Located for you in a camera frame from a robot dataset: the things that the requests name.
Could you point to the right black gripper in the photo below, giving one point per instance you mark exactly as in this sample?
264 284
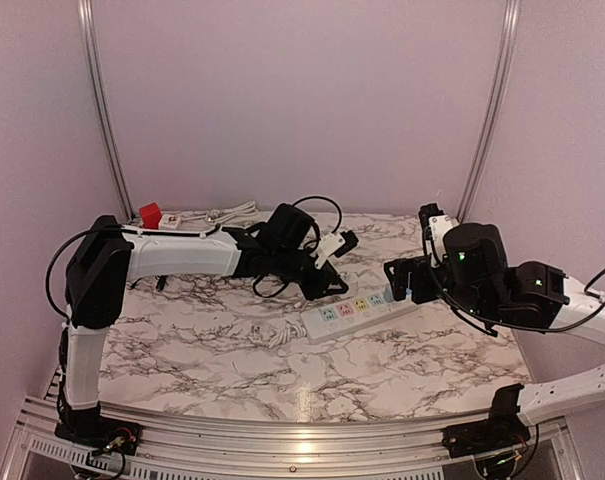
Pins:
419 266

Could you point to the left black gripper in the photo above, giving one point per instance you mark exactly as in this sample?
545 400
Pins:
328 276

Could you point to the white small charger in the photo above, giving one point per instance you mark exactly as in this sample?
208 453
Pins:
350 277

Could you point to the white multicolour power strip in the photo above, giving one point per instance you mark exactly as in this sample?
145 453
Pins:
345 317

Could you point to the white cube socket adapter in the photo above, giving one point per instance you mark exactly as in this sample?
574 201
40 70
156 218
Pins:
170 222

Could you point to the black power adapter with cable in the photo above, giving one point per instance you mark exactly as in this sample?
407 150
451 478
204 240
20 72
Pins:
159 282

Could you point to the red cube socket adapter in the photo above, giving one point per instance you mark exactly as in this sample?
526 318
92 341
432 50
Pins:
150 215

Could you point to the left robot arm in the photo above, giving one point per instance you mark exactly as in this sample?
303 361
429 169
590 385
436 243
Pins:
109 256

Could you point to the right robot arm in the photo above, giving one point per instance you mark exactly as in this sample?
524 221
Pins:
466 267

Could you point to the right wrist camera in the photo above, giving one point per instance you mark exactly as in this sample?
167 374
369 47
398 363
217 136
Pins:
435 223

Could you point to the aluminium front rail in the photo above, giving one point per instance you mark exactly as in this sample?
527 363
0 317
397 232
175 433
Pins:
186 447

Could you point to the left aluminium frame post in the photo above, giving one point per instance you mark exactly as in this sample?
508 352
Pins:
91 51

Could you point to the aluminium frame post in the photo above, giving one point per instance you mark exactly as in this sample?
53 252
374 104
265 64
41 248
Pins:
502 70
91 51

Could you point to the right aluminium frame post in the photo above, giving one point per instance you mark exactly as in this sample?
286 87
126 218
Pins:
502 70

